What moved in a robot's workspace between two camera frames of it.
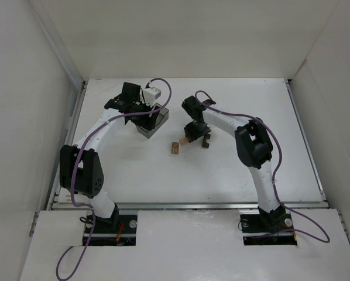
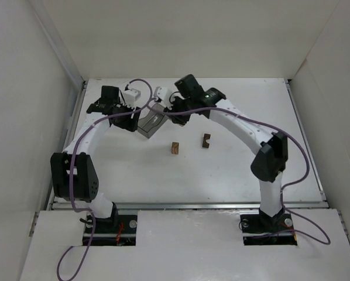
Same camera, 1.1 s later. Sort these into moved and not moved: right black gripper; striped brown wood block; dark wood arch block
Moved: right black gripper
Not moved: dark wood arch block; striped brown wood block
